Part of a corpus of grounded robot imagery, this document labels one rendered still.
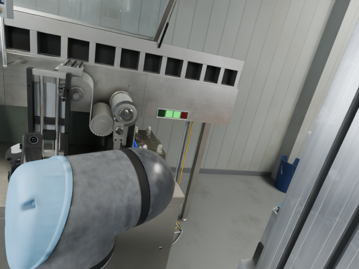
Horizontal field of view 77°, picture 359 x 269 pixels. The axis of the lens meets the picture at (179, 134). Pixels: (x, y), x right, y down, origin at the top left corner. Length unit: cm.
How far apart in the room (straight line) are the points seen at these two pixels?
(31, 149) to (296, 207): 66
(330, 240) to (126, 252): 127
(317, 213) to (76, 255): 27
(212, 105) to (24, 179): 162
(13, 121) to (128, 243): 100
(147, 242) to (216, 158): 226
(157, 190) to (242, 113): 309
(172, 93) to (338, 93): 144
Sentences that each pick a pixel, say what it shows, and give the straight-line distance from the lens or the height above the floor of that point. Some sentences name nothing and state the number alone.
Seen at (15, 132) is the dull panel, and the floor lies 97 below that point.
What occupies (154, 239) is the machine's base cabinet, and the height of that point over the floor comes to 60.
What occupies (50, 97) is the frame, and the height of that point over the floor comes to 132.
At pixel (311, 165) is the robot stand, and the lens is 29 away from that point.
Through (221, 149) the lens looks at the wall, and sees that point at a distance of 344.
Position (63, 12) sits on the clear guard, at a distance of 154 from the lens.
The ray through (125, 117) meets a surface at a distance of 125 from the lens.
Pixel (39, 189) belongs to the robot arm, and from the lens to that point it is 27.
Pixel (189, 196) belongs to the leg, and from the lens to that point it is 235.
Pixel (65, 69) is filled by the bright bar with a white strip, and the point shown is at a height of 144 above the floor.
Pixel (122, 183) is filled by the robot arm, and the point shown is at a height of 145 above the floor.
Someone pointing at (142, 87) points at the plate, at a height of 135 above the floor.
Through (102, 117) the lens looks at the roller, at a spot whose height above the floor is 122.
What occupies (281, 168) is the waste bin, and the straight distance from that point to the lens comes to 367.
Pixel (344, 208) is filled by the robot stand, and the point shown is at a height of 150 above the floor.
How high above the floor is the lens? 160
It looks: 19 degrees down
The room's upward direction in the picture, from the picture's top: 12 degrees clockwise
